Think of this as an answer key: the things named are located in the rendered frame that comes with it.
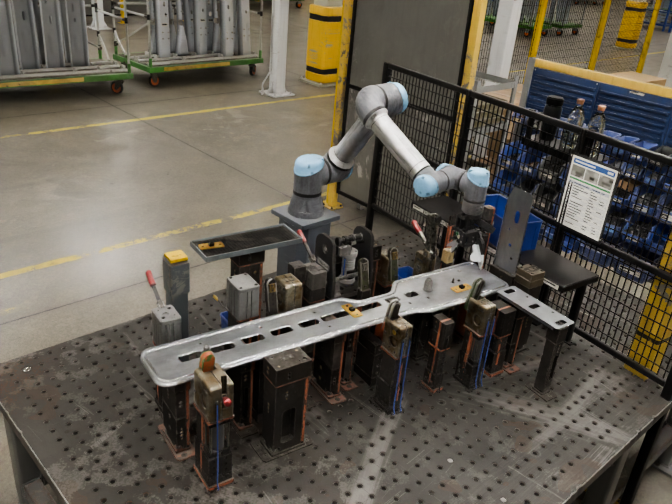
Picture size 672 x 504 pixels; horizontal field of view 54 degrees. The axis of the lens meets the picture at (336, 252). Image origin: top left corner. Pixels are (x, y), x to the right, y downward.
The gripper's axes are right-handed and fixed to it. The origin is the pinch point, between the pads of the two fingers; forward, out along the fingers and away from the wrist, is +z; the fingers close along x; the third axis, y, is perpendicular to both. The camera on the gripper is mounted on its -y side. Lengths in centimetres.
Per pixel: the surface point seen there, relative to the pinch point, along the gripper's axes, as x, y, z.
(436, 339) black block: 12.4, 22.1, 19.7
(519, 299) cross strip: 15.7, -13.9, 11.6
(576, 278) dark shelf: 17.7, -42.9, 9.1
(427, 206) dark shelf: -62, -36, 9
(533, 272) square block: 10.3, -25.9, 5.9
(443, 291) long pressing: -1.3, 8.2, 11.3
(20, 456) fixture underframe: -58, 149, 73
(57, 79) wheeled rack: -678, -9, 87
